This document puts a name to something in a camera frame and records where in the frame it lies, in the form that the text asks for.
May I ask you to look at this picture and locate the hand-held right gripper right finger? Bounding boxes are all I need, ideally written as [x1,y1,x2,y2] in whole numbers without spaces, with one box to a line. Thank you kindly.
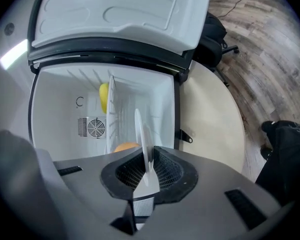
[137,145,288,240]

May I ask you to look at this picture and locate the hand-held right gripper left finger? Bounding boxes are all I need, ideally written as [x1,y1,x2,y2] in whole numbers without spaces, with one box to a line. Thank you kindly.
[36,147,147,240]

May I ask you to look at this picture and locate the orange fruit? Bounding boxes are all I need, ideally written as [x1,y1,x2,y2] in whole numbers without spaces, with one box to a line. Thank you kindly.
[113,141,142,154]

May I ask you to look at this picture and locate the large white plate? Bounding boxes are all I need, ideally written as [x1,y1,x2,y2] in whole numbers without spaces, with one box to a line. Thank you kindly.
[131,108,161,200]

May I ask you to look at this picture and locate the white mini fridge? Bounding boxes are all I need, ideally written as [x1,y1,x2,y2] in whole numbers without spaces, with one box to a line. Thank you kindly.
[26,0,213,163]

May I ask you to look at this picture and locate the round beige table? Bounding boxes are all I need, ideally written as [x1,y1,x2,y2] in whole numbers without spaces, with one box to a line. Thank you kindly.
[174,58,248,180]

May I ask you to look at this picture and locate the person's black trousers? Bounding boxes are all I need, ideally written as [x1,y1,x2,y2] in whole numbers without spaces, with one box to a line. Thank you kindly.
[254,119,300,208]

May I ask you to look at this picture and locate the ceiling light panel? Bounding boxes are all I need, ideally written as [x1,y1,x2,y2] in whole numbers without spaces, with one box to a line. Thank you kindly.
[0,38,29,70]

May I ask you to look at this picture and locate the black office chair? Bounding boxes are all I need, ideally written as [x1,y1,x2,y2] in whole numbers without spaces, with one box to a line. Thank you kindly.
[191,10,241,90]

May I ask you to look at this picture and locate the white wire shelf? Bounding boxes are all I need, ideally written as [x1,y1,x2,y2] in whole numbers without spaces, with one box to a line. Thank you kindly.
[103,74,121,155]

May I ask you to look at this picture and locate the black floor cable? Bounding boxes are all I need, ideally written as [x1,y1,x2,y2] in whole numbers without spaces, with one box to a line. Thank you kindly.
[214,0,265,20]

